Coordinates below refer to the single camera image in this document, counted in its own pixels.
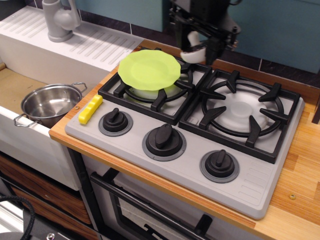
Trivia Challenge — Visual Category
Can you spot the yellow toy fry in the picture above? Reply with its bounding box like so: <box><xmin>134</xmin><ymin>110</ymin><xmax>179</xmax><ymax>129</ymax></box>
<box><xmin>78</xmin><ymin>94</ymin><xmax>103</xmax><ymax>125</ymax></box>

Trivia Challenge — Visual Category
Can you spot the black left stove knob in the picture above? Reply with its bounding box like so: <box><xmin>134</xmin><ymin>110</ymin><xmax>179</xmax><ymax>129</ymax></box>
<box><xmin>98</xmin><ymin>107</ymin><xmax>134</xmax><ymax>137</ymax></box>

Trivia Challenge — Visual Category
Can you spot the white right burner cap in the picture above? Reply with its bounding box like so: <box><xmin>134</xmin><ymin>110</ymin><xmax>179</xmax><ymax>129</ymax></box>
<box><xmin>214</xmin><ymin>92</ymin><xmax>269</xmax><ymax>133</ymax></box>

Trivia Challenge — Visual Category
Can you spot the white left burner cap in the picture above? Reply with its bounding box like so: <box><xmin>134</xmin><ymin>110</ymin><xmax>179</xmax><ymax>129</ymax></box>
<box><xmin>129</xmin><ymin>85</ymin><xmax>188</xmax><ymax>102</ymax></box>

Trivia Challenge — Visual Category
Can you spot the white burner cap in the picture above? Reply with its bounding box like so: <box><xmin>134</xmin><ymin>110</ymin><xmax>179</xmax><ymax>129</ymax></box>
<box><xmin>129</xmin><ymin>85</ymin><xmax>188</xmax><ymax>102</ymax></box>
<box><xmin>214</xmin><ymin>92</ymin><xmax>269</xmax><ymax>133</ymax></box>

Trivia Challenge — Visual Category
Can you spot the black stove knob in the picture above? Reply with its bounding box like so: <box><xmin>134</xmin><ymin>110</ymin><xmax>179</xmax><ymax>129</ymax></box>
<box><xmin>199</xmin><ymin>149</ymin><xmax>240</xmax><ymax>184</ymax></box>
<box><xmin>142</xmin><ymin>123</ymin><xmax>187</xmax><ymax>162</ymax></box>
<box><xmin>98</xmin><ymin>107</ymin><xmax>134</xmax><ymax>137</ymax></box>

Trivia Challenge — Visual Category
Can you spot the stainless steel pot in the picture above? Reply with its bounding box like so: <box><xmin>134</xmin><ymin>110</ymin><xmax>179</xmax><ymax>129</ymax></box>
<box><xmin>13</xmin><ymin>82</ymin><xmax>88</xmax><ymax>129</ymax></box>

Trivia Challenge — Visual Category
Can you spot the lime green plastic plate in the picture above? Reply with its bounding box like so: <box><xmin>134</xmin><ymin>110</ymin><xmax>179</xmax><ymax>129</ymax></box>
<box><xmin>117</xmin><ymin>49</ymin><xmax>182</xmax><ymax>91</ymax></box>

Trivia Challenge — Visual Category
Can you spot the grey toy faucet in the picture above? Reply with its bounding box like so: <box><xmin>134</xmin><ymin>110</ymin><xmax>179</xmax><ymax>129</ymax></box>
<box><xmin>42</xmin><ymin>0</ymin><xmax>81</xmax><ymax>43</ymax></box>

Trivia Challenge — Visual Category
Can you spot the black middle stove knob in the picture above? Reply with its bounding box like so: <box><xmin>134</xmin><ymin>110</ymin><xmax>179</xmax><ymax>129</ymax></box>
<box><xmin>142</xmin><ymin>123</ymin><xmax>187</xmax><ymax>162</ymax></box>

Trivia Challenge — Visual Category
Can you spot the wooden drawer front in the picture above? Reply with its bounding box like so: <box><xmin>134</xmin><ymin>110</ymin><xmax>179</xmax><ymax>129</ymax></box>
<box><xmin>0</xmin><ymin>152</ymin><xmax>92</xmax><ymax>225</ymax></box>

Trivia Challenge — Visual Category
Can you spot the toy oven door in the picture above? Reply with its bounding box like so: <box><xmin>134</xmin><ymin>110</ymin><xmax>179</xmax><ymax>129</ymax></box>
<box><xmin>82</xmin><ymin>156</ymin><xmax>250</xmax><ymax>240</ymax></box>

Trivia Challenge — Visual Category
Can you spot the black right stove knob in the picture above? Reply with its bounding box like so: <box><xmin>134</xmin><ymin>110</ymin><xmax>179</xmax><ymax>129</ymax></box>
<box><xmin>199</xmin><ymin>149</ymin><xmax>240</xmax><ymax>184</ymax></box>

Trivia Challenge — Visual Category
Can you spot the black left burner grate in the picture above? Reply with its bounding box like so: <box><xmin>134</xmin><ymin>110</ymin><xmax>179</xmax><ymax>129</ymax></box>
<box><xmin>98</xmin><ymin>47</ymin><xmax>213</xmax><ymax>125</ymax></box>

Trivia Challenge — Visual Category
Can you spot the black braided cable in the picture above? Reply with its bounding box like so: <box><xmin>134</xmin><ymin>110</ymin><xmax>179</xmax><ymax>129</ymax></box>
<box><xmin>0</xmin><ymin>194</ymin><xmax>36</xmax><ymax>240</ymax></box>

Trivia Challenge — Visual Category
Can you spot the black right burner grate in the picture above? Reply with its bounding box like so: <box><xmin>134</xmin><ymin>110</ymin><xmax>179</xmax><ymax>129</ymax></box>
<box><xmin>179</xmin><ymin>69</ymin><xmax>303</xmax><ymax>164</ymax></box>

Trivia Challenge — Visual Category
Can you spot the black burner grate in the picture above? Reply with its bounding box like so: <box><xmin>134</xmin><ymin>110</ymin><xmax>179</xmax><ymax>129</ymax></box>
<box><xmin>179</xmin><ymin>69</ymin><xmax>303</xmax><ymax>164</ymax></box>
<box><xmin>98</xmin><ymin>47</ymin><xmax>213</xmax><ymax>125</ymax></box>

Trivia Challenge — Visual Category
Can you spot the grey toy stove top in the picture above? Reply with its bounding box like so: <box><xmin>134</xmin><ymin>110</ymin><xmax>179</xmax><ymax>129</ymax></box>
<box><xmin>64</xmin><ymin>47</ymin><xmax>306</xmax><ymax>221</ymax></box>

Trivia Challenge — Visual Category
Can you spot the white brown toy mushroom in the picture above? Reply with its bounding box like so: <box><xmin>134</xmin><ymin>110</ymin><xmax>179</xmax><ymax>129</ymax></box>
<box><xmin>180</xmin><ymin>31</ymin><xmax>207</xmax><ymax>64</ymax></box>

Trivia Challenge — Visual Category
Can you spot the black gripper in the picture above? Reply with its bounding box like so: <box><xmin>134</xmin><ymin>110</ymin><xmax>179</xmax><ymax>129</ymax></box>
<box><xmin>169</xmin><ymin>0</ymin><xmax>241</xmax><ymax>65</ymax></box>

